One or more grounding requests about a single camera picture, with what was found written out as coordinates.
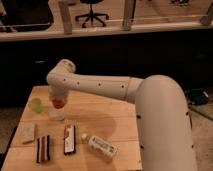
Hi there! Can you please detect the pale wrapped packet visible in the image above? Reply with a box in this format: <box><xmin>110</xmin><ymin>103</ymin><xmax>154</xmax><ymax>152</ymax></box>
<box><xmin>21</xmin><ymin>123</ymin><xmax>36</xmax><ymax>143</ymax></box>

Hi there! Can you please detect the black office chair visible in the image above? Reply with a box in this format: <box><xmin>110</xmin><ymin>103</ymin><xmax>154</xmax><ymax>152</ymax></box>
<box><xmin>75</xmin><ymin>0</ymin><xmax>109</xmax><ymax>28</ymax></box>

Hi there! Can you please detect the dark blue bag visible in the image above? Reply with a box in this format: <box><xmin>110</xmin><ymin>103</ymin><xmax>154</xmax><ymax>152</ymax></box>
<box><xmin>187</xmin><ymin>88</ymin><xmax>209</xmax><ymax>105</ymax></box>

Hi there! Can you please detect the green plastic cup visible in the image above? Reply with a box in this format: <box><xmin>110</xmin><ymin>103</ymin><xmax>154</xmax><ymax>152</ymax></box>
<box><xmin>28</xmin><ymin>98</ymin><xmax>43</xmax><ymax>113</ymax></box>

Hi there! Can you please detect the wooden post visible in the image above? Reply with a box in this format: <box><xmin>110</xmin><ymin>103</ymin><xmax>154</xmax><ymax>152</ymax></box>
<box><xmin>58</xmin><ymin>0</ymin><xmax>72</xmax><ymax>34</ymax></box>
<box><xmin>122</xmin><ymin>0</ymin><xmax>136</xmax><ymax>31</ymax></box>

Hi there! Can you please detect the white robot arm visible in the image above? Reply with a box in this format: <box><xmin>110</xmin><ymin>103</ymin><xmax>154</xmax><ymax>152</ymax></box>
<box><xmin>46</xmin><ymin>59</ymin><xmax>198</xmax><ymax>171</ymax></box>

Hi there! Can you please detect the wooden post left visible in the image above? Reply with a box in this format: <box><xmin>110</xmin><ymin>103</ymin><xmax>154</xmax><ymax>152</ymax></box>
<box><xmin>58</xmin><ymin>0</ymin><xmax>72</xmax><ymax>34</ymax></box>

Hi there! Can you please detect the white paper cup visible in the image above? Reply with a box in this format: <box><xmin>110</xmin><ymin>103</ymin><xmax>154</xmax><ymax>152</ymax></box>
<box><xmin>49</xmin><ymin>102</ymin><xmax>65</xmax><ymax>121</ymax></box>

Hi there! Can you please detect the red white snack bar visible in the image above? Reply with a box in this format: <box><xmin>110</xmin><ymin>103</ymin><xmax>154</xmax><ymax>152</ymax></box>
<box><xmin>64</xmin><ymin>125</ymin><xmax>76</xmax><ymax>155</ymax></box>

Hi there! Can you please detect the red apple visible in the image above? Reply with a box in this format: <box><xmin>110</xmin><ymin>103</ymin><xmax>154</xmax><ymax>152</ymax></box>
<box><xmin>52</xmin><ymin>99</ymin><xmax>65</xmax><ymax>109</ymax></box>

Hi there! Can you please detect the wooden post middle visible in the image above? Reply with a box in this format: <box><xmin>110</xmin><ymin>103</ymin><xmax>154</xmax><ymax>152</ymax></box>
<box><xmin>122</xmin><ymin>0</ymin><xmax>136</xmax><ymax>31</ymax></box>

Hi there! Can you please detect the white plastic bottle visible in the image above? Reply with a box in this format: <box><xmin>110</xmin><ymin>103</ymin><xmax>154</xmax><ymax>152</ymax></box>
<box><xmin>81</xmin><ymin>133</ymin><xmax>117</xmax><ymax>159</ymax></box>

